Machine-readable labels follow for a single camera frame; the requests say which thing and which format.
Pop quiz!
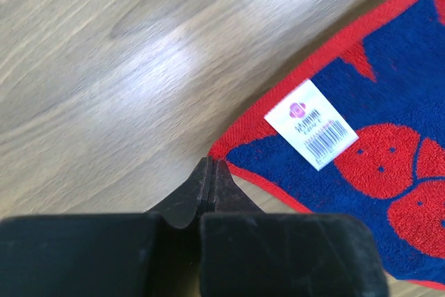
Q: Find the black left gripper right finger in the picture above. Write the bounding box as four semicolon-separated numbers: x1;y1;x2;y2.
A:
200;161;388;296

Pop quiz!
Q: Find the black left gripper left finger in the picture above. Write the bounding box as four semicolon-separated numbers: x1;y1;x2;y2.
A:
1;159;212;296

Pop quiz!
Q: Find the red and blue patterned towel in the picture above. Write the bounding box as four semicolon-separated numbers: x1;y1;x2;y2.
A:
209;0;444;289

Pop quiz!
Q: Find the white barcode towel label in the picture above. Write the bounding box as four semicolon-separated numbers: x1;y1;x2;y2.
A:
264;79;359;171

